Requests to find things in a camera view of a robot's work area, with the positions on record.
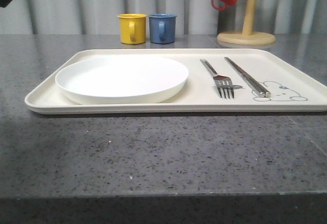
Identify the white round plate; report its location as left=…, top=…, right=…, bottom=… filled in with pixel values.
left=55, top=55, right=189, bottom=105

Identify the silver metal fork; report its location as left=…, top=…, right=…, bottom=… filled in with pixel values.
left=200, top=59, right=235, bottom=99

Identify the silver metal chopstick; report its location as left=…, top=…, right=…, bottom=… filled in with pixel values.
left=225, top=56, right=272, bottom=97
left=224, top=57, right=266, bottom=98

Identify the yellow mug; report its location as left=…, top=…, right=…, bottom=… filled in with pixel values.
left=118, top=13, right=147, bottom=44

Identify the blue mug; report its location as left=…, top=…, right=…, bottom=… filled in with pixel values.
left=149, top=13, right=177, bottom=44

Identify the cream rabbit print tray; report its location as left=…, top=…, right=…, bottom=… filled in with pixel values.
left=25, top=48, right=326, bottom=114

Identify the wooden mug tree stand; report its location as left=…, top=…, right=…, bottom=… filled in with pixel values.
left=217, top=0, right=276, bottom=45

